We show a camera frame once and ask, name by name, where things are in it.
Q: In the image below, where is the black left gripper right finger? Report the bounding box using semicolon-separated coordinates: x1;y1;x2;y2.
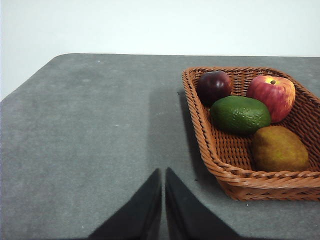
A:
164;166;242;240

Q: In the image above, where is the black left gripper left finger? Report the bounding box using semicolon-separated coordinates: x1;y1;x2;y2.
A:
87;167;163;240

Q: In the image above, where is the brown wicker basket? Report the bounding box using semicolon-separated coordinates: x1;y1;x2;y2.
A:
181;66;320;202

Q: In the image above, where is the green avocado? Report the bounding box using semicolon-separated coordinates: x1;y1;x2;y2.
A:
209;95;272;137

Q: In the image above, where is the dark red plum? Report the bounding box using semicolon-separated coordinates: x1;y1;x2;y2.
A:
197;70;233;107

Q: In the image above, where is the red yellow apple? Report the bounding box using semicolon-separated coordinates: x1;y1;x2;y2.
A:
246;75;297;124

